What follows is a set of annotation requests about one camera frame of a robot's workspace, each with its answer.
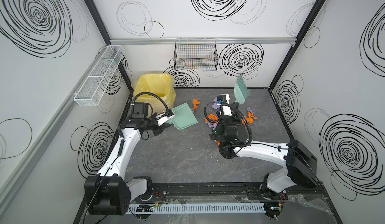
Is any green hand brush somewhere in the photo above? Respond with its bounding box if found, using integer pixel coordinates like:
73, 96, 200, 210
234, 75, 250, 105

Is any green plastic dustpan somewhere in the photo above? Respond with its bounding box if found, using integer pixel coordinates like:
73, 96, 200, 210
166, 103, 198, 130

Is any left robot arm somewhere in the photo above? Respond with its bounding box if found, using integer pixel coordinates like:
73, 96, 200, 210
84, 92, 175, 216

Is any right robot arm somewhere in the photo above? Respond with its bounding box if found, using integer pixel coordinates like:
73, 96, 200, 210
205, 103, 318, 200

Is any purple scrap pair back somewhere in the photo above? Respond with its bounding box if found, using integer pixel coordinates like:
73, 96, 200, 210
212, 98, 222, 110

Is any orange scrap centre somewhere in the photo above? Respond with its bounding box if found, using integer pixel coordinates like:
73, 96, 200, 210
204, 114, 219, 124

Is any purple scrap front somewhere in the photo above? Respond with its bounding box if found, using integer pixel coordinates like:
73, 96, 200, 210
207, 122, 217, 130

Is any purple scrap far right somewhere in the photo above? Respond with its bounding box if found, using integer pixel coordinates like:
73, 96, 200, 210
247, 107, 254, 115

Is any orange scrap right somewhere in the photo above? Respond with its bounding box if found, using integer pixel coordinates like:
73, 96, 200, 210
245, 112, 258, 124

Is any orange scrap near back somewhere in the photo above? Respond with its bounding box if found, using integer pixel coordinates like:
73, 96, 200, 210
192, 99, 200, 110

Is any yellow bin liner bag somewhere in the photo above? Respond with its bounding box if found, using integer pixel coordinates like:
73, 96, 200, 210
133, 73, 176, 101

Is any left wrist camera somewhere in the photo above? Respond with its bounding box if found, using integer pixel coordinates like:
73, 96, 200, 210
155, 109, 175, 126

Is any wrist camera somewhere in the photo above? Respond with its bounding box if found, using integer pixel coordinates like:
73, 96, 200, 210
217, 94, 230, 105
155, 109, 175, 126

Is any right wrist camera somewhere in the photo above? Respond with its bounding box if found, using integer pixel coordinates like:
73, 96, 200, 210
217, 94, 230, 105

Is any black wire basket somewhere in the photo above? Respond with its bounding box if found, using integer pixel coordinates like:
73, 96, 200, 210
173, 38, 219, 71

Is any white wire shelf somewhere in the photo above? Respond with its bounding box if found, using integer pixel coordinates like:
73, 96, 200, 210
74, 45, 125, 107

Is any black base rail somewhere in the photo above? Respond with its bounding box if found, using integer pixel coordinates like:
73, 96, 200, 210
126, 181, 301, 201

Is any white slotted cable duct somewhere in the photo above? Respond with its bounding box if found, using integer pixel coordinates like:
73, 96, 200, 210
126, 203, 266, 215

